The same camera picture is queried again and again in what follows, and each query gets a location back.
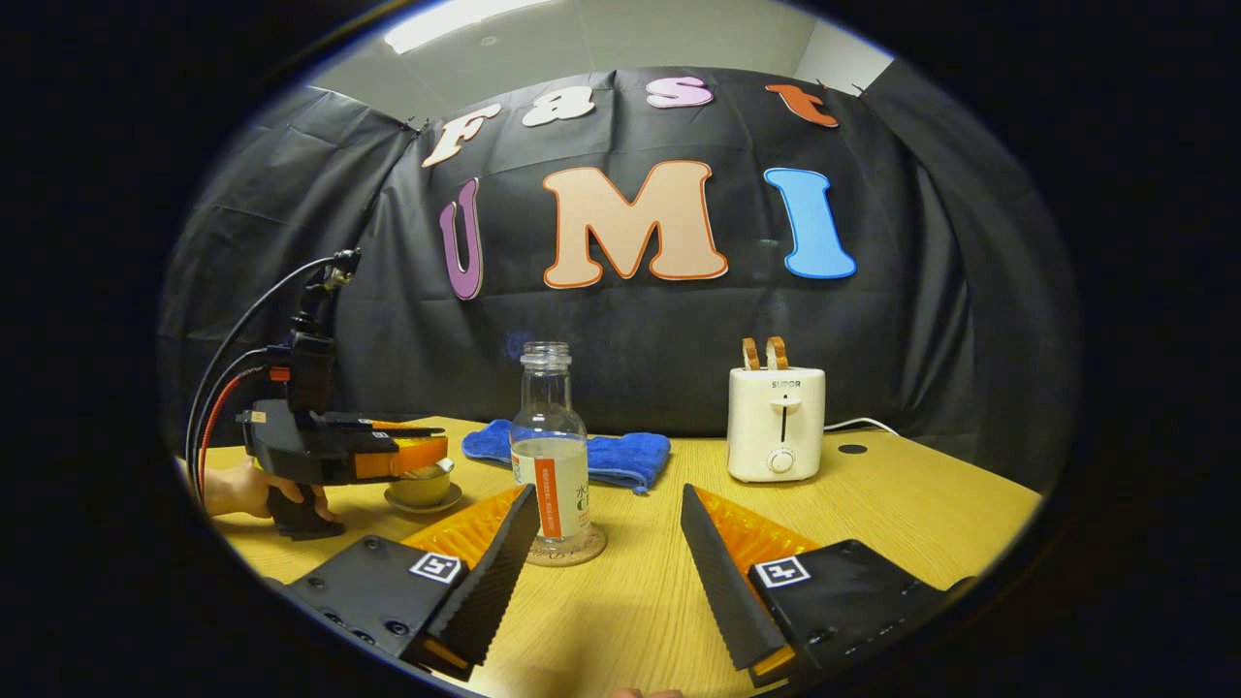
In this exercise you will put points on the yellow ceramic teacup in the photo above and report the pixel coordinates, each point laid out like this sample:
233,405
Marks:
419,490

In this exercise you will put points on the black backdrop cloth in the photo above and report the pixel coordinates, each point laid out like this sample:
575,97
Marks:
620,320

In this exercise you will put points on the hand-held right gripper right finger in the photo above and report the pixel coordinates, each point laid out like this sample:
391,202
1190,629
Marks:
722,582

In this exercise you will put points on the yellow ceramic saucer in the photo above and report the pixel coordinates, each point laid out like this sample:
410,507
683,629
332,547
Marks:
422,508

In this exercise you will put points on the blue folded towel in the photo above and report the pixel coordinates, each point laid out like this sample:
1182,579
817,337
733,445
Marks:
625,456

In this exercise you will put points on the toast slice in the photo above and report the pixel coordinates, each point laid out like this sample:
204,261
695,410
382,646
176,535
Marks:
778,352
751,354

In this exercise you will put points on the yellow teacup lid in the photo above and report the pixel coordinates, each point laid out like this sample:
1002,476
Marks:
434,472

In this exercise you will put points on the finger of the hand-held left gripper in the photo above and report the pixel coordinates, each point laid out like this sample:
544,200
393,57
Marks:
407,456
407,427

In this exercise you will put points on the clear water bottle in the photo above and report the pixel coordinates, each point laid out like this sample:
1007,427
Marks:
551,465

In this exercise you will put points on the round cork coaster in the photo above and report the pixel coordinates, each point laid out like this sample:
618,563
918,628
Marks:
587,551

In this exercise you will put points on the white toaster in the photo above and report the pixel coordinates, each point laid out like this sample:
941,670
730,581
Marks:
776,427

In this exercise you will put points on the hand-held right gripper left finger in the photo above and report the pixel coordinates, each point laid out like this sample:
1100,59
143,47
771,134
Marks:
490,572

